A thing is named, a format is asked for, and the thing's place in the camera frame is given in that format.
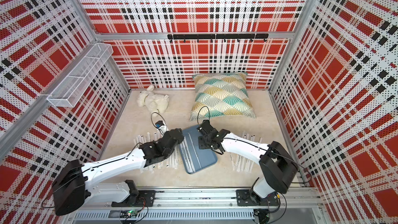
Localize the black wall hook rail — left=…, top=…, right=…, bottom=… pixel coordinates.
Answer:
left=167, top=33, right=269, bottom=41

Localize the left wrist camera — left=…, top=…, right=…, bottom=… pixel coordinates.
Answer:
left=155, top=120, right=169, bottom=135

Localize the white plush toy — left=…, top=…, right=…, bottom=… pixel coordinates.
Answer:
left=136, top=85, right=170, bottom=114

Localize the geometric fan pattern pillow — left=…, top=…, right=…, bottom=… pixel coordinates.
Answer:
left=190, top=72, right=256, bottom=121

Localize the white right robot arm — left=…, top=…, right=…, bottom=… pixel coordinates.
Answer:
left=197, top=120, right=299, bottom=199

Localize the green circuit board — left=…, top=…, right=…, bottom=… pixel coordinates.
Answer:
left=120, top=209, right=140, bottom=219

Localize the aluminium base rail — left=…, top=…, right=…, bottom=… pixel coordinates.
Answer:
left=64, top=188, right=328, bottom=224

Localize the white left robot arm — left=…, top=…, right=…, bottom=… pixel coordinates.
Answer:
left=52, top=129, right=184, bottom=216

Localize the blue plastic storage tray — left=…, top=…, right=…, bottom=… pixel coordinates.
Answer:
left=179, top=125, right=218, bottom=174

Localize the white wire mesh basket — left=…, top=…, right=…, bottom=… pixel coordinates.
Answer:
left=47, top=43, right=113, bottom=108

